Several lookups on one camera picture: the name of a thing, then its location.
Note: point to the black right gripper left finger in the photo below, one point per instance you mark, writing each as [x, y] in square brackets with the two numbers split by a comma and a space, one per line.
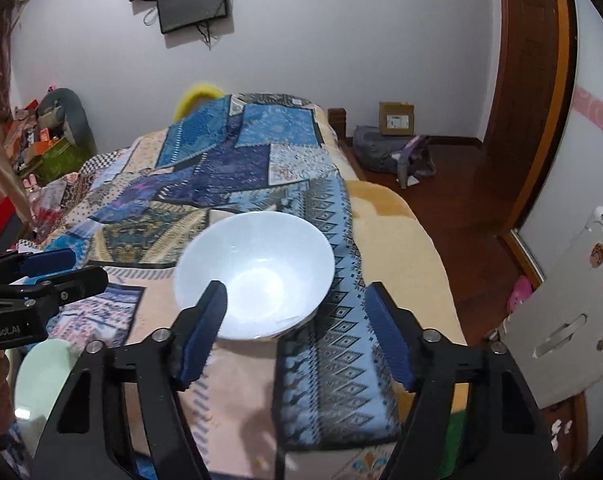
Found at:
[87, 433]

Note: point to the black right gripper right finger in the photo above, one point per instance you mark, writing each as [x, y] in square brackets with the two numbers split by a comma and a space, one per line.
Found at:
[504, 435]

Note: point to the white patterned bowl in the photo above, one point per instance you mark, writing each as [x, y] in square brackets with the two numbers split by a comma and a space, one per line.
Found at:
[277, 269]

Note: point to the pale green plate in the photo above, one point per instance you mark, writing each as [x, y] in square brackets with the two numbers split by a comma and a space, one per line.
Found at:
[39, 381]

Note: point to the red box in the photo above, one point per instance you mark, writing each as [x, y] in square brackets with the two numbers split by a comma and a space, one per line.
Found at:
[10, 224]

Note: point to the white stickered suitcase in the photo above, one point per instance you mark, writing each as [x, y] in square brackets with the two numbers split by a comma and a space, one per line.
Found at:
[556, 335]

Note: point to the cream fleece blanket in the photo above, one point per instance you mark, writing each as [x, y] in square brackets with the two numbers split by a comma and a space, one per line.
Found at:
[396, 259]

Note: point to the pink slipper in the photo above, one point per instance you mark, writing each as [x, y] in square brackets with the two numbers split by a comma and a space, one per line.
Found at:
[521, 291]

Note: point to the green storage box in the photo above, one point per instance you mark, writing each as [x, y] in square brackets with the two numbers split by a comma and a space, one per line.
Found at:
[63, 158]

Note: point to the grey plush toy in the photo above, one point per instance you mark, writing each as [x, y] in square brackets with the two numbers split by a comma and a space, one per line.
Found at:
[62, 109]

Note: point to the blue patchwork quilt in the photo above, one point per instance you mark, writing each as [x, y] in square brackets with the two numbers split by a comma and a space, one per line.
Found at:
[237, 136]

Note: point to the yellow pillow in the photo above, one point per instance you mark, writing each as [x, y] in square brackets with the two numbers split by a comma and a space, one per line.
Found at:
[198, 95]

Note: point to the grey purple backpack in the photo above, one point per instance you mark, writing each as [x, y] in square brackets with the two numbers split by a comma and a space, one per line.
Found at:
[407, 157]

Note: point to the cardboard box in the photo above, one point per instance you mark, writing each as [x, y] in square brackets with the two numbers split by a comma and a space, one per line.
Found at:
[396, 118]

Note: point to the wooden door frame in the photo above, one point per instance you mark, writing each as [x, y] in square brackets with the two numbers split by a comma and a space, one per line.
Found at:
[535, 82]

